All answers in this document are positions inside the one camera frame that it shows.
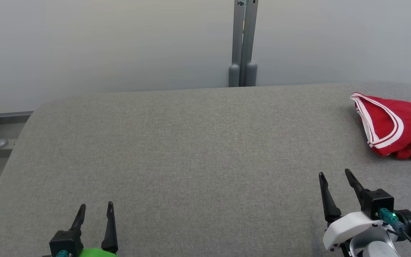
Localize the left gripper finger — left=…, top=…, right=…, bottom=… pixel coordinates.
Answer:
left=70, top=204, right=86, bottom=232
left=101, top=201, right=119, bottom=255

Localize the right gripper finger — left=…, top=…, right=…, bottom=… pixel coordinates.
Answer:
left=319, top=172, right=343, bottom=224
left=345, top=169, right=367, bottom=208

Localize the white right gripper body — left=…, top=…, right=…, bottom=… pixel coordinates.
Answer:
left=323, top=209, right=411, bottom=251

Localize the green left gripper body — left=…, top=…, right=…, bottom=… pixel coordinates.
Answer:
left=78, top=248, right=119, bottom=257

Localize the red white-sleeved jersey shirt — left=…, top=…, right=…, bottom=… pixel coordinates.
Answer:
left=350, top=92, right=411, bottom=158

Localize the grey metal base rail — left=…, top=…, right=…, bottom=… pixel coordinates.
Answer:
left=0, top=111, right=34, bottom=120

